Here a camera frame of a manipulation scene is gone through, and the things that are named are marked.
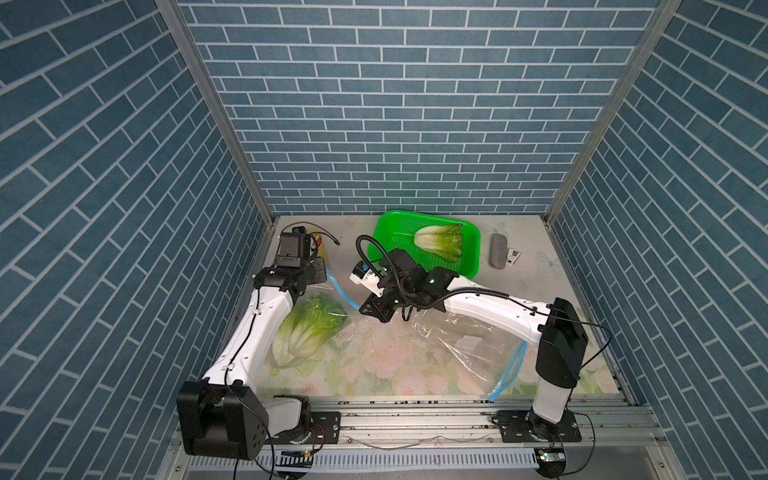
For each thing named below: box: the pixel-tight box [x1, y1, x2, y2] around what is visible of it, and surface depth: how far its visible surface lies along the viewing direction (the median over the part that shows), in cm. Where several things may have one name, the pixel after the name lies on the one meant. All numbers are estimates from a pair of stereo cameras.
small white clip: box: [507, 248, 521, 265], surface depth 110 cm
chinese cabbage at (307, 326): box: [271, 293, 349, 366], surface depth 80 cm
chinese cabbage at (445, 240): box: [414, 223, 463, 262], surface depth 107 cm
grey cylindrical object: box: [488, 232, 508, 270], surface depth 110 cm
